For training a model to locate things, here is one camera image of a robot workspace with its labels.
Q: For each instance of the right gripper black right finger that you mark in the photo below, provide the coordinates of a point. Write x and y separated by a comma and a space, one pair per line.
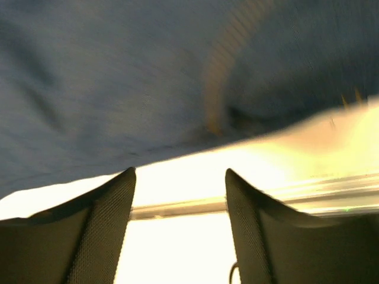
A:
277, 244

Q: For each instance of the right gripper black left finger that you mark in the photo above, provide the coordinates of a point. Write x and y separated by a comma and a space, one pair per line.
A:
78, 241

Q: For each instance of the dark blue denim trousers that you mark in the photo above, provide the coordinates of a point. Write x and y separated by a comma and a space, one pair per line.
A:
91, 88

